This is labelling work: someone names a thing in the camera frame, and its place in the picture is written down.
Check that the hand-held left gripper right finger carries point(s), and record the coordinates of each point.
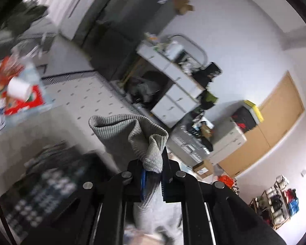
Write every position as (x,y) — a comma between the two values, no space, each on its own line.
(163,183)

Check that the white panel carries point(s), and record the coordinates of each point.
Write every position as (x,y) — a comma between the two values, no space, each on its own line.
(74,7)

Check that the dark grey cabinet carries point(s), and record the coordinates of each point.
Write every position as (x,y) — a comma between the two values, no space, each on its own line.
(142,7)

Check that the small cardboard box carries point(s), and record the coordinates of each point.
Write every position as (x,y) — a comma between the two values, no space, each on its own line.
(202,169)

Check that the green cloth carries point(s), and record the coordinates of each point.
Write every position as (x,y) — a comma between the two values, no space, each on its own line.
(209,99)

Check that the wooden shoe rack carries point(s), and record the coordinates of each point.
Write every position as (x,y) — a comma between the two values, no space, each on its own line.
(275,201)

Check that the orange snack bag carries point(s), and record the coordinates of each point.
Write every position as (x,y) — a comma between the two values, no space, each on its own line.
(5,69)

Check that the curved metal frame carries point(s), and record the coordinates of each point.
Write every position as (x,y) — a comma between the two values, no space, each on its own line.
(197,45)

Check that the grey sweatshirt with red print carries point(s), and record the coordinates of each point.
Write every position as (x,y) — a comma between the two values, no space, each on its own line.
(122,132)

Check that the wooden door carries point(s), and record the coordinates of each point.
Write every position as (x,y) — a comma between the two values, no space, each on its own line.
(278,112)

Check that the dark patterned case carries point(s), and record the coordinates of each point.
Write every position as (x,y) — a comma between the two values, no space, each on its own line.
(53,183)

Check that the white drawer cabinet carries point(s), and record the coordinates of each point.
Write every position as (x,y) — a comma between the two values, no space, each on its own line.
(173,99)

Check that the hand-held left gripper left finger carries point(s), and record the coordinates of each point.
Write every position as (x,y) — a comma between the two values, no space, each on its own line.
(143,183)

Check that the dark clothes pile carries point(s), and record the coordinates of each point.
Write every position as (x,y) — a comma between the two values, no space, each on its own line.
(142,89)

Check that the dark grey sofa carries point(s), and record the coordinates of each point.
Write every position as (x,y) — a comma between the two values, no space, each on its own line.
(109,51)

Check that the white paper roll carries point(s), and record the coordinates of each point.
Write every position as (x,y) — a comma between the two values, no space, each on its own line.
(17,88)

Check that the dark cloth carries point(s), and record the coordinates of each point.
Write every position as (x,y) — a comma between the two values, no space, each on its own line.
(25,15)

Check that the low white cabinet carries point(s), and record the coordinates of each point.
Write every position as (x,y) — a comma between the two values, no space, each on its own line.
(227,135)

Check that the grey storage crate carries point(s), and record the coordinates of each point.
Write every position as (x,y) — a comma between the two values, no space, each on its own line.
(186,145)

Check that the black bin with yellow lid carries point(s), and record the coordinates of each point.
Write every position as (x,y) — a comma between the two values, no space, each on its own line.
(244,117)

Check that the red box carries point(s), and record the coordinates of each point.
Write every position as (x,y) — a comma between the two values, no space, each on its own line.
(34,102)

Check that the patterned white rug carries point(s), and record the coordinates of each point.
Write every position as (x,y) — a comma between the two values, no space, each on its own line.
(91,99)

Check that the black bag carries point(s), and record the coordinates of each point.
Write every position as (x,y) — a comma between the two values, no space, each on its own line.
(209,72)

